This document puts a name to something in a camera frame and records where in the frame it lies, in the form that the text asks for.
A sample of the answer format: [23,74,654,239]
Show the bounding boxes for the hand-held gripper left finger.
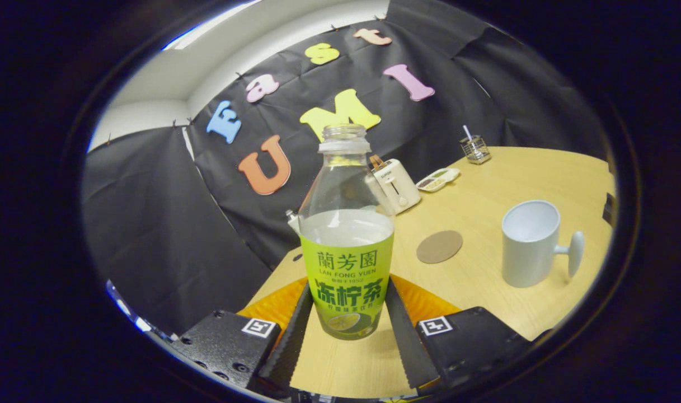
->
[170,277,314,395]

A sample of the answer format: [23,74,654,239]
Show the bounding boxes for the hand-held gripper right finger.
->
[386,274,534,392]

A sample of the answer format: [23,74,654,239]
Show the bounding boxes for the green label juice bottle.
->
[297,124,396,341]

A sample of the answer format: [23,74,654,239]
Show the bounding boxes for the round brown coaster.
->
[416,230,464,264]

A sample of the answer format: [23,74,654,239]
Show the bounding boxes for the white cup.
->
[501,200,585,288]

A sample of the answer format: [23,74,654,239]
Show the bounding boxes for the white toaster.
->
[370,158,422,215]

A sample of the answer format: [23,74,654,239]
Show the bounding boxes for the white divided snack tray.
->
[416,167,461,193]

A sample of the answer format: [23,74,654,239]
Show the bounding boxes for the wooden table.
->
[245,147,618,399]

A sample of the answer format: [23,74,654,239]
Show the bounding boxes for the black block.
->
[602,192,618,227]

